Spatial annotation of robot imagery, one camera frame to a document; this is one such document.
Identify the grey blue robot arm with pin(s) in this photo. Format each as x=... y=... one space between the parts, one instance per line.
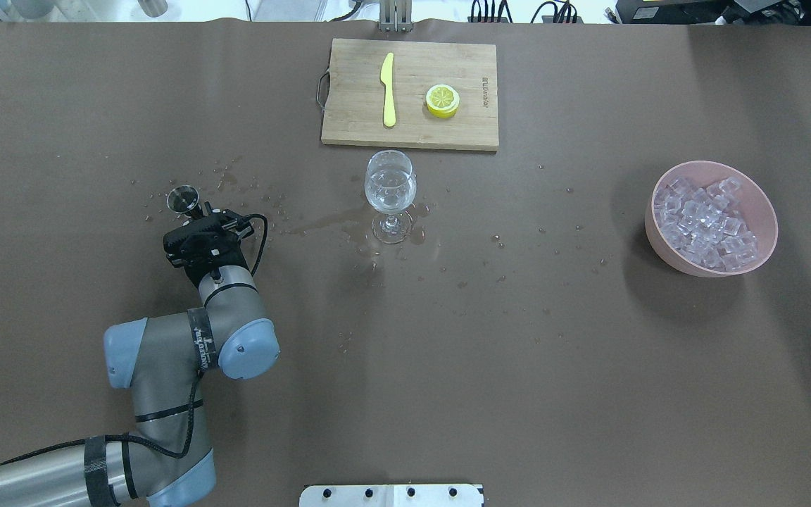
x=168 y=459

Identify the clear wine glass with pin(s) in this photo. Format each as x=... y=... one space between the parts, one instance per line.
x=390 y=187

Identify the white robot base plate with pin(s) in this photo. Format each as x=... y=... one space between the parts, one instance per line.
x=429 y=494

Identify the pink bowl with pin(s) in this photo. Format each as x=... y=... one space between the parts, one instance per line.
x=755 y=206

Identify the clear ice cubes pile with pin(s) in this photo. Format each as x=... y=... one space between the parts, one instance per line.
x=705 y=224

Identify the yellow lemon slice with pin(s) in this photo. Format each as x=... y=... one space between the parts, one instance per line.
x=442 y=101

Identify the yellow plastic knife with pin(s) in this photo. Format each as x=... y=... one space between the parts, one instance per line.
x=386 y=77

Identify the aluminium camera post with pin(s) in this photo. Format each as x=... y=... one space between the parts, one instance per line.
x=395 y=16

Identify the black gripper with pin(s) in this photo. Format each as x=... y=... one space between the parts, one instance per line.
x=203 y=209

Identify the bamboo cutting board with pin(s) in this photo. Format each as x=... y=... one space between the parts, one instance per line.
x=354 y=102

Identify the steel measuring jigger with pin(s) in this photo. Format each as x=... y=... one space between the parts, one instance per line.
x=185 y=200

